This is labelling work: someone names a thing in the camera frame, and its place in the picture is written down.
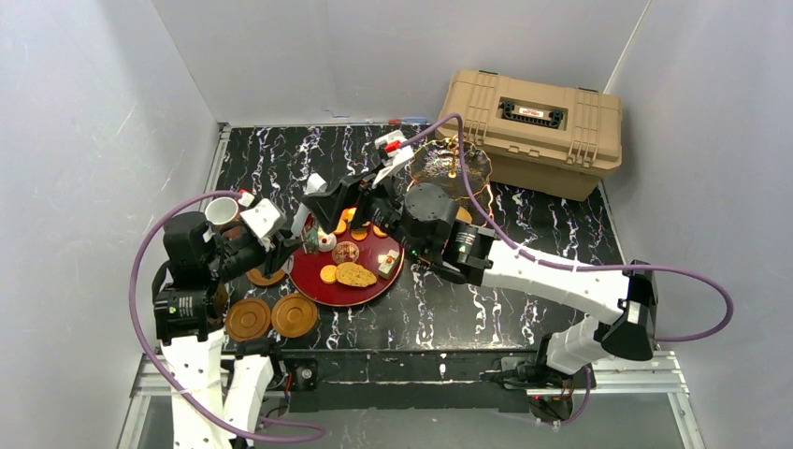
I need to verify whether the dark red round tray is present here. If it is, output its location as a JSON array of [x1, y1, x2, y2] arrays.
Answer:
[[285, 208, 404, 307]]

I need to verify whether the small decorated white cake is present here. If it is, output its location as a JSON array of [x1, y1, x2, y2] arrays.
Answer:
[[377, 250, 400, 280]]

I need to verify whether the three-tier glass cake stand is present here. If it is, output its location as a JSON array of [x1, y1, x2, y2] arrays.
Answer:
[[410, 137, 493, 226]]

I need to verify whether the orange muffin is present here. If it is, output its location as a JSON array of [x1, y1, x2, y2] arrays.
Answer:
[[456, 207, 472, 224]]

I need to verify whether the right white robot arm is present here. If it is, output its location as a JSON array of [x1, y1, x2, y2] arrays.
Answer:
[[300, 176, 655, 375]]

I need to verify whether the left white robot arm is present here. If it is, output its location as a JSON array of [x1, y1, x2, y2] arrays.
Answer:
[[152, 211, 299, 448]]

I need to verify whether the round yellow biscuit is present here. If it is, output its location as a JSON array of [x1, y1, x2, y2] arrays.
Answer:
[[333, 219, 348, 236]]

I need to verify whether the wooden coaster upper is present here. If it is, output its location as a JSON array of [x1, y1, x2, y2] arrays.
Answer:
[[246, 268, 285, 288]]

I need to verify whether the wooden coaster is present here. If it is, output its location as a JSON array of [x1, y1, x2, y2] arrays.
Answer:
[[271, 293, 318, 339], [246, 268, 285, 288], [224, 297, 271, 342]]

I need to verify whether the chocolate layered cake slice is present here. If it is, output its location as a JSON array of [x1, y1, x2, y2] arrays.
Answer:
[[301, 226, 320, 254]]

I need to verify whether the white cream puff with cherry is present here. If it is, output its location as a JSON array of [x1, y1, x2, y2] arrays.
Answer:
[[317, 233, 337, 253]]

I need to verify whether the wooden coaster middle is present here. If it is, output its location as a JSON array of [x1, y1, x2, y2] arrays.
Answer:
[[271, 293, 318, 339]]

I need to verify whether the wooden coaster lower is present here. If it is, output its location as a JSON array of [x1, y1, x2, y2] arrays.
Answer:
[[224, 297, 271, 342]]

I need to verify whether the large flat brown cookie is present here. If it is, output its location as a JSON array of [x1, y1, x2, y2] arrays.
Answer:
[[336, 262, 378, 288]]

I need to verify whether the tan plastic toolbox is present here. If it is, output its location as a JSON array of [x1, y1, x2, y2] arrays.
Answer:
[[436, 69, 623, 201]]

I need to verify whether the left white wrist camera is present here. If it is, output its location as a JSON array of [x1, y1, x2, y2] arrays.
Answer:
[[240, 198, 286, 239]]

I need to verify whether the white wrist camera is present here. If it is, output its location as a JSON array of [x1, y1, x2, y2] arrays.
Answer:
[[372, 130, 415, 187], [240, 198, 286, 239]]

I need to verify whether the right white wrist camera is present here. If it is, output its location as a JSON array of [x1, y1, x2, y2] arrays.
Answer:
[[372, 130, 415, 187]]

